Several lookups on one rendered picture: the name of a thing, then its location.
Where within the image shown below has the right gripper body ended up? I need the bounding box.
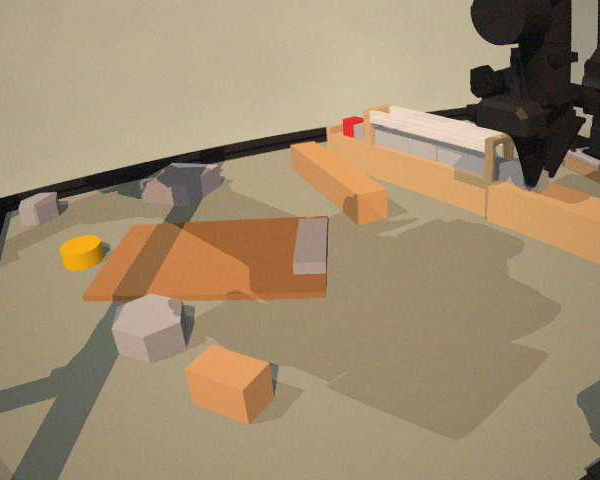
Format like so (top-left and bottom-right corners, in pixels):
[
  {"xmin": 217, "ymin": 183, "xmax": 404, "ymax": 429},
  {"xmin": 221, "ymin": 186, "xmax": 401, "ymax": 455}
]
[{"xmin": 475, "ymin": 41, "xmax": 600, "ymax": 137}]

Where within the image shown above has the tan wooden beam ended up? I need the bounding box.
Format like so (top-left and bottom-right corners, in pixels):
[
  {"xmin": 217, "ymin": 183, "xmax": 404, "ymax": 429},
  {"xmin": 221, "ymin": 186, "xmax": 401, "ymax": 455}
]
[{"xmin": 290, "ymin": 141, "xmax": 387, "ymax": 225}]

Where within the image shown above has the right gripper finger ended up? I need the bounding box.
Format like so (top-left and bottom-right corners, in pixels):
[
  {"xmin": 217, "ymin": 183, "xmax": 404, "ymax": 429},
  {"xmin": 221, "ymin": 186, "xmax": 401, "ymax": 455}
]
[
  {"xmin": 544, "ymin": 115, "xmax": 586, "ymax": 178},
  {"xmin": 508, "ymin": 128, "xmax": 556, "ymax": 188}
]

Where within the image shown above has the red cube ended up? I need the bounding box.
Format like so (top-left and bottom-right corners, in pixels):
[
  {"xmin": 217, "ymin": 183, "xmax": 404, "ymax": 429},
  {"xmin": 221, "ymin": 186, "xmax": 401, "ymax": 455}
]
[{"xmin": 343, "ymin": 116, "xmax": 363, "ymax": 138}]

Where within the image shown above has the yellow short cylinder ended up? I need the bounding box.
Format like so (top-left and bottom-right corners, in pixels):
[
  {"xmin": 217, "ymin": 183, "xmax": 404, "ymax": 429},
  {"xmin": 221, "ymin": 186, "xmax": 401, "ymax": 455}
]
[{"xmin": 60, "ymin": 235, "xmax": 104, "ymax": 271}]

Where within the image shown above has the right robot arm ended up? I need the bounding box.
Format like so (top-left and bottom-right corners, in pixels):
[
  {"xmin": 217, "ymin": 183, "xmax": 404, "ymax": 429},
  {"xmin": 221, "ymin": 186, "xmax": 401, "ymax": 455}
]
[{"xmin": 470, "ymin": 0, "xmax": 600, "ymax": 160}]

